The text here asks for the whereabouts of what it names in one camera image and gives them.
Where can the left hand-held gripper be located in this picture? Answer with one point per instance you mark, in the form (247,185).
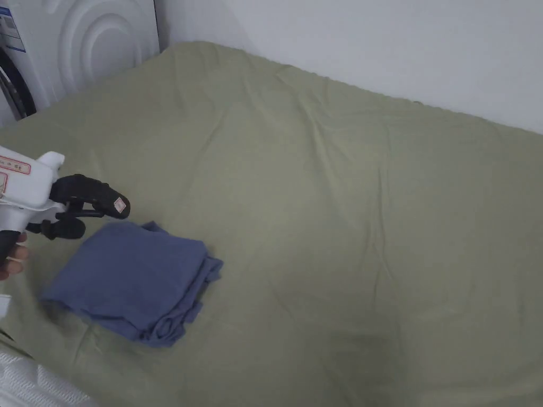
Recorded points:
(25,186)

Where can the dark blue shirt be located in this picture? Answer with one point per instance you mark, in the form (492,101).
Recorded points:
(131,280)

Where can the person's left hand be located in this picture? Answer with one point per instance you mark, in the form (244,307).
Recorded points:
(19,256)

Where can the white washing machine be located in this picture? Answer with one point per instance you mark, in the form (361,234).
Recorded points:
(85,46)

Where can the bed with pale green sheet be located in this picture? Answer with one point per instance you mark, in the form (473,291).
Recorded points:
(339,212)

